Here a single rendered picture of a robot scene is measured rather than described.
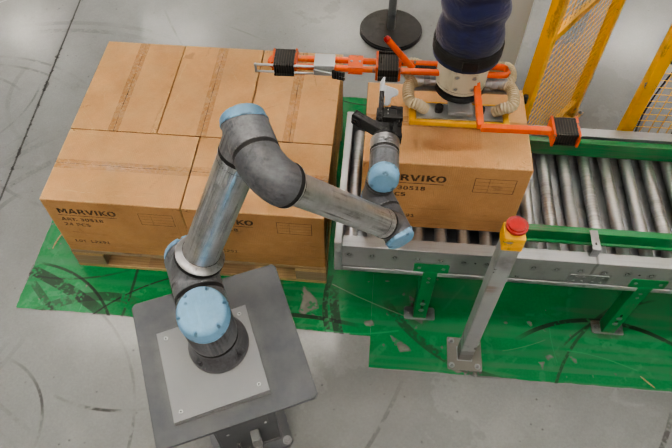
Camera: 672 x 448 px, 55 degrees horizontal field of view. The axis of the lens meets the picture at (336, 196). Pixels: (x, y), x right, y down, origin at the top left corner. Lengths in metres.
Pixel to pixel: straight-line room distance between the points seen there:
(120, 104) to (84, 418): 1.39
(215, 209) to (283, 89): 1.48
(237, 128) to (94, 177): 1.48
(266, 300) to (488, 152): 0.94
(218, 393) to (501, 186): 1.21
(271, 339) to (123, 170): 1.14
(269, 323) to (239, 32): 2.53
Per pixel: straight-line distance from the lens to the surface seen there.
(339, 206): 1.64
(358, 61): 2.20
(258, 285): 2.23
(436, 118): 2.20
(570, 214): 2.79
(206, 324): 1.85
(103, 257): 3.23
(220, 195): 1.66
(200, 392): 2.08
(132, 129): 3.05
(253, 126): 1.51
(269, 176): 1.46
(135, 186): 2.83
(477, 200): 2.46
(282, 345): 2.13
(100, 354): 3.10
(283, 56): 2.21
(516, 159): 2.36
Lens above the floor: 2.70
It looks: 54 degrees down
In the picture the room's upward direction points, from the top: straight up
